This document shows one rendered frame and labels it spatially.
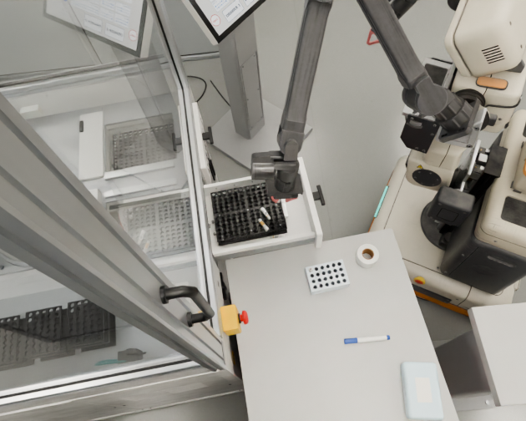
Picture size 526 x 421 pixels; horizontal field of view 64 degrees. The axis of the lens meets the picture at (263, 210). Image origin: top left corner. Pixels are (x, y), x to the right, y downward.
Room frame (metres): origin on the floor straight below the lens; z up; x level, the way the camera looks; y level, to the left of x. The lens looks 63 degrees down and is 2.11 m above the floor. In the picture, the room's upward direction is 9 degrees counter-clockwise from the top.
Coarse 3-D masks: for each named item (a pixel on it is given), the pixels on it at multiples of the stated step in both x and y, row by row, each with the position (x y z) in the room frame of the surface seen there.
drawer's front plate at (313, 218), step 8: (304, 168) 0.72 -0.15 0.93; (304, 176) 0.69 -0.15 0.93; (304, 184) 0.66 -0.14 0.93; (304, 192) 0.65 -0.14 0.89; (304, 200) 0.65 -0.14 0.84; (312, 200) 0.60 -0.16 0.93; (312, 208) 0.57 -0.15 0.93; (312, 216) 0.54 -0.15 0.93; (312, 224) 0.53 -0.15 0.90; (320, 232) 0.49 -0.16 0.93; (320, 240) 0.48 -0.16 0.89
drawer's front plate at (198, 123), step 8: (192, 104) 1.06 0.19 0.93; (200, 120) 1.02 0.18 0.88; (200, 128) 0.96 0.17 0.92; (200, 136) 0.91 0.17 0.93; (200, 144) 0.88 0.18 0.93; (200, 152) 0.84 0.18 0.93; (200, 160) 0.81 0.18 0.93; (208, 160) 0.88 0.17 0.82; (200, 168) 0.78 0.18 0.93; (208, 168) 0.82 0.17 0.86; (208, 176) 0.78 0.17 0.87
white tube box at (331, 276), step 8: (320, 264) 0.43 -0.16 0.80; (328, 264) 0.43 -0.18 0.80; (336, 264) 0.43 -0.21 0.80; (312, 272) 0.41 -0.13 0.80; (320, 272) 0.41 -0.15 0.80; (328, 272) 0.41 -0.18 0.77; (336, 272) 0.40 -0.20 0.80; (344, 272) 0.39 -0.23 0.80; (312, 280) 0.39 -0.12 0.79; (320, 280) 0.39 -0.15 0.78; (328, 280) 0.38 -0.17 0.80; (336, 280) 0.37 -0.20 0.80; (344, 280) 0.37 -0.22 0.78; (312, 288) 0.36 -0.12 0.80; (320, 288) 0.36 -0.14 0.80; (328, 288) 0.35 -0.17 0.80; (336, 288) 0.35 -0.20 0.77
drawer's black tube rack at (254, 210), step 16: (240, 192) 0.70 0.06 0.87; (256, 192) 0.67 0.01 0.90; (224, 208) 0.63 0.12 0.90; (240, 208) 0.63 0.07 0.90; (256, 208) 0.62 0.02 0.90; (272, 208) 0.62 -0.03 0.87; (224, 224) 0.58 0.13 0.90; (240, 224) 0.57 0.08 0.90; (256, 224) 0.56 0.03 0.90; (272, 224) 0.57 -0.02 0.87; (224, 240) 0.52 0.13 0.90; (240, 240) 0.53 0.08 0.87
